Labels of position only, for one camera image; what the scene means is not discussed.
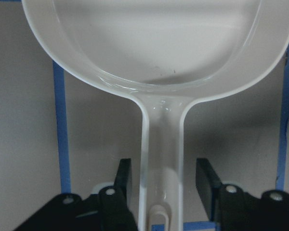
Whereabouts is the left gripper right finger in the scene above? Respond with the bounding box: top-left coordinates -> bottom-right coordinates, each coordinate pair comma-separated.
196,158 -> 222,221

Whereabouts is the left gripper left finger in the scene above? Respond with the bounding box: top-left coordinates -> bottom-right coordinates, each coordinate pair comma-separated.
114,158 -> 132,214

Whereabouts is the beige plastic dustpan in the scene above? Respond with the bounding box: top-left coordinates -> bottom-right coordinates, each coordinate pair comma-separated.
22,0 -> 289,231

